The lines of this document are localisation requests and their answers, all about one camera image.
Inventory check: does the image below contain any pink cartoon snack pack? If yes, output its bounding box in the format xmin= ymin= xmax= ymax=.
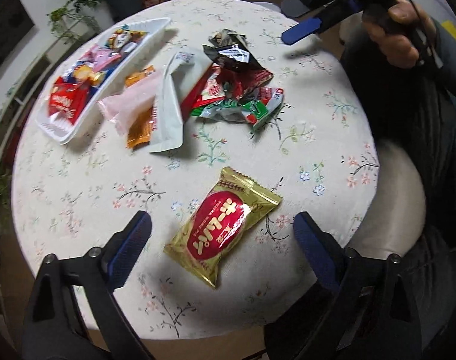
xmin=79 ymin=45 xmax=121 ymax=72

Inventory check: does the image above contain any black snack bag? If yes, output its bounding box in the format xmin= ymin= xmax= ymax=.
xmin=203 ymin=28 xmax=264 ymax=72

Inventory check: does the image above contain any gold red snack bag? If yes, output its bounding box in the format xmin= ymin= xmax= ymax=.
xmin=164 ymin=166 xmax=282 ymax=289

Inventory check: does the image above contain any trailing plant right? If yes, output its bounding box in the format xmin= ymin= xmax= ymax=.
xmin=47 ymin=0 xmax=146 ymax=43

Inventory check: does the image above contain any white green snack pouch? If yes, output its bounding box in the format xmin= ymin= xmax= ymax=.
xmin=149 ymin=47 xmax=212 ymax=154

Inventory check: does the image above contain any green white snack wrapper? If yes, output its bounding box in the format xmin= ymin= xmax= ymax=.
xmin=190 ymin=86 xmax=285 ymax=132

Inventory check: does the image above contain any blue yellow chip bag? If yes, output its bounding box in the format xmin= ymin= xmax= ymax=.
xmin=105 ymin=24 xmax=147 ymax=51

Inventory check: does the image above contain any blue oreo snack bag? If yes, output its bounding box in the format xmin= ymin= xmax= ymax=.
xmin=61 ymin=62 xmax=116 ymax=88

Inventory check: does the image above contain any red kitkat wrapper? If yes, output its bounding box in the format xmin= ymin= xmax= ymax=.
xmin=181 ymin=64 xmax=274 ymax=119

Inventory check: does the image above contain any pale pink snack pack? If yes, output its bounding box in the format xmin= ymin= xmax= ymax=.
xmin=98 ymin=71 xmax=163 ymax=136

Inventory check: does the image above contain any orange snack bar wrapper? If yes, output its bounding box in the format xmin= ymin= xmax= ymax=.
xmin=125 ymin=65 xmax=156 ymax=149

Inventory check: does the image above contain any person right hand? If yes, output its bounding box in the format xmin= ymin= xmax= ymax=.
xmin=362 ymin=0 xmax=437 ymax=68

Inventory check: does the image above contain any white tv console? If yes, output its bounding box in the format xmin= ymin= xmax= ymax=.
xmin=0 ymin=52 xmax=54 ymax=161

